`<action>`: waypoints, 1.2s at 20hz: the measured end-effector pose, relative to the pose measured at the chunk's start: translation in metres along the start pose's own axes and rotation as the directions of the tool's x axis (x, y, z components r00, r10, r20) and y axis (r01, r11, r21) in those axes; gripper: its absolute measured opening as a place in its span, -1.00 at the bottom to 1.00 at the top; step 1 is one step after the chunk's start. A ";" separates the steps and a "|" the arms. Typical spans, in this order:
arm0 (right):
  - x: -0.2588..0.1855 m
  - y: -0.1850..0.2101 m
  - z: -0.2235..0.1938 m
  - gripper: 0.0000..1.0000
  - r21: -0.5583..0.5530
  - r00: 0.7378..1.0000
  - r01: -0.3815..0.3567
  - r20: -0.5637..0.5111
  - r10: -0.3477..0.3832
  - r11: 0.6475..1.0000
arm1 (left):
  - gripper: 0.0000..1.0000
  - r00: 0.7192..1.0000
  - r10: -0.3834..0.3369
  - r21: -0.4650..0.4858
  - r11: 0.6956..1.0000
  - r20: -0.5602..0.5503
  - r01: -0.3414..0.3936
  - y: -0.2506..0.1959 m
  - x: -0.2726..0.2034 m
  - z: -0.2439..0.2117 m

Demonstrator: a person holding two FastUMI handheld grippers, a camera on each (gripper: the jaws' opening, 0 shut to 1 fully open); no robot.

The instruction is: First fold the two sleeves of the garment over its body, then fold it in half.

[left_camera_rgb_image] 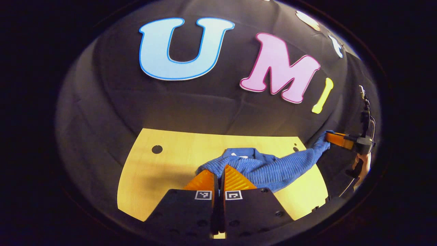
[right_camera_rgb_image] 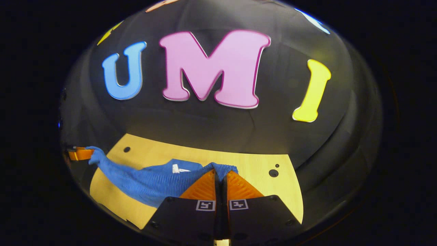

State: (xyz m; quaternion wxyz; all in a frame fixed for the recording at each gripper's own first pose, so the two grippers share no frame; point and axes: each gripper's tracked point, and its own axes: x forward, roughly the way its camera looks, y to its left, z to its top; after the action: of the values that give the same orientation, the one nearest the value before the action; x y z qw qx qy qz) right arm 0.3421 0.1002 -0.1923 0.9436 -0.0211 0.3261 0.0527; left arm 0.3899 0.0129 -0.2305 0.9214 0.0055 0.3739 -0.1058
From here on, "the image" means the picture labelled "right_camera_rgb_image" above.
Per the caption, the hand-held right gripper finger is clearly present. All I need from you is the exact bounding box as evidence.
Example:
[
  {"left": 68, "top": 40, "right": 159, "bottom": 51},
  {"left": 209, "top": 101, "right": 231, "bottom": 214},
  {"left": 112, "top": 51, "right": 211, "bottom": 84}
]
[
  {"left": 143, "top": 169, "right": 222, "bottom": 246},
  {"left": 223, "top": 170, "right": 303, "bottom": 245}
]

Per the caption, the blue long-sleeved top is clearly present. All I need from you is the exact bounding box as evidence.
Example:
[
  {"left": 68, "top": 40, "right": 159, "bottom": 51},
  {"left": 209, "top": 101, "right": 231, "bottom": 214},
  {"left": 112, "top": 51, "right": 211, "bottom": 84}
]
[{"left": 85, "top": 146, "right": 239, "bottom": 208}]

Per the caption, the black backdrop cloth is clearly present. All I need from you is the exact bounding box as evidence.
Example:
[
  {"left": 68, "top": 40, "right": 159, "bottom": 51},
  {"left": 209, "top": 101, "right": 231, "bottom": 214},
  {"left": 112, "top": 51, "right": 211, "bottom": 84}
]
[{"left": 59, "top": 0, "right": 383, "bottom": 219}]

